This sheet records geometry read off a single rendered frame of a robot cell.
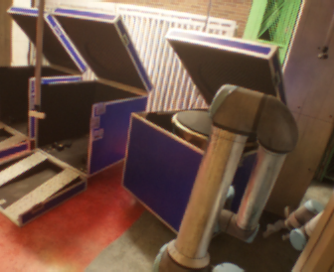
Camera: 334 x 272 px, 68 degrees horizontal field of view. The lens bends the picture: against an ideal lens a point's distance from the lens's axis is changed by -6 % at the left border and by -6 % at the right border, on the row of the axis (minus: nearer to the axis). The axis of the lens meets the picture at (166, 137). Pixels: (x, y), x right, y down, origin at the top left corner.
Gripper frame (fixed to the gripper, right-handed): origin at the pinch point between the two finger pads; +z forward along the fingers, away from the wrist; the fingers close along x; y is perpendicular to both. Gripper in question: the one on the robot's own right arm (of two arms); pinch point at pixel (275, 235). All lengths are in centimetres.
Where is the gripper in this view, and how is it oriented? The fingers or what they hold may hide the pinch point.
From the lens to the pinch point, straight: 163.0
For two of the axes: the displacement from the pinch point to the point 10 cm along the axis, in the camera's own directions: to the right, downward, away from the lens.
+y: -0.3, 7.0, -7.1
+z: -3.1, 6.7, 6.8
